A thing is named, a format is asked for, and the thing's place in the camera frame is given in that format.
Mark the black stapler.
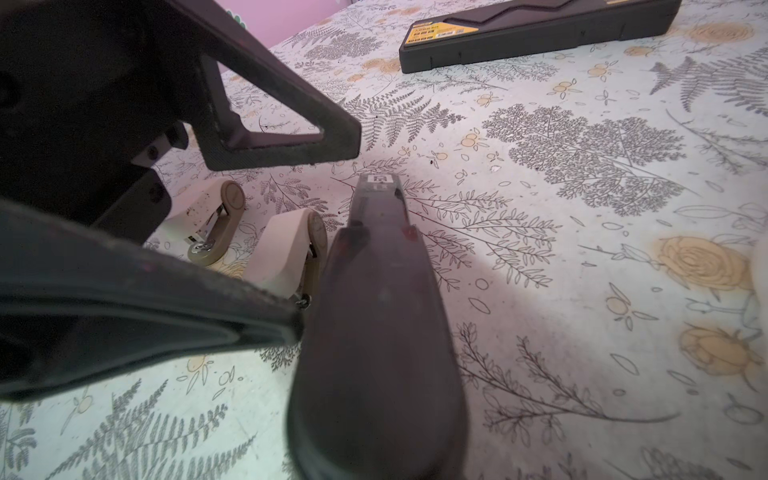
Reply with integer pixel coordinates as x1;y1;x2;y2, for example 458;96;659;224
399;0;681;74

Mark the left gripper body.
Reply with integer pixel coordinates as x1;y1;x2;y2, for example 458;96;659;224
1;1;203;243

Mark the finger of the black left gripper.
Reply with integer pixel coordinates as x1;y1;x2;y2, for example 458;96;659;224
161;1;362;171
1;201;303;401

